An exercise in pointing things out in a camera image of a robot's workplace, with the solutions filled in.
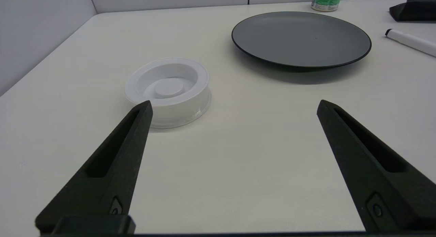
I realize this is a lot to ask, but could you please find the white marker pen black cap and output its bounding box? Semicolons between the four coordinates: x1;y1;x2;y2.
385;28;436;58

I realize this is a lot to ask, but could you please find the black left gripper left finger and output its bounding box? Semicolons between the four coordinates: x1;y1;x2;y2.
35;100;153;233

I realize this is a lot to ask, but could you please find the black fabric pouch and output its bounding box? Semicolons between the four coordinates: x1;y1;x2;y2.
389;0;436;23

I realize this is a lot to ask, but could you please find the white round plastic container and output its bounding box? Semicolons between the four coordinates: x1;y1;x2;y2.
124;57;212;129

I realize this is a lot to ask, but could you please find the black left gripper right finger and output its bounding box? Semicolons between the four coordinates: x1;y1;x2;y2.
316;100;436;233

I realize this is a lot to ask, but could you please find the dark grey round plate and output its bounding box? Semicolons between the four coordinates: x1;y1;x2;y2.
231;11;372;68

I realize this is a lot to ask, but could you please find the small tin can green label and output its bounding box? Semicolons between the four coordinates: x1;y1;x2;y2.
311;0;344;12

